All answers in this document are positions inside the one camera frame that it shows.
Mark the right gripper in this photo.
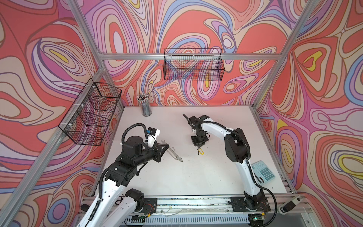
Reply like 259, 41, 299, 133
191, 130, 209, 148

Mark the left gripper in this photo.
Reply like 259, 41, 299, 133
132, 143, 169, 168

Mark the key with yellow tag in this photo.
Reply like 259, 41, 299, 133
198, 148, 204, 155

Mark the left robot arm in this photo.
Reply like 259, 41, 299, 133
78, 123, 169, 227

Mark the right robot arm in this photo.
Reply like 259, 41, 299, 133
183, 114, 273, 212

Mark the metal cup of pens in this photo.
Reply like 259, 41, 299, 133
137, 93, 152, 117

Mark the white device front right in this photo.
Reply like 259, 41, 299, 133
278, 194, 305, 215

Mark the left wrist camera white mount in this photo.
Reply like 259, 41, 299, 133
147, 127, 160, 148

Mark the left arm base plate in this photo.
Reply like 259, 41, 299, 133
124, 197, 157, 215

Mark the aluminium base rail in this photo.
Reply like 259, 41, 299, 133
144, 194, 275, 216

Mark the black wire basket back wall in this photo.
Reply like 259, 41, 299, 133
163, 47, 225, 81

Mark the black wire basket wall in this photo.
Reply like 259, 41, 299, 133
58, 79, 122, 146
163, 47, 225, 81

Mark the black wire basket left wall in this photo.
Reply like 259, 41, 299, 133
58, 79, 122, 146

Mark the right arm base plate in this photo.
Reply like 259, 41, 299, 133
228, 197, 271, 213

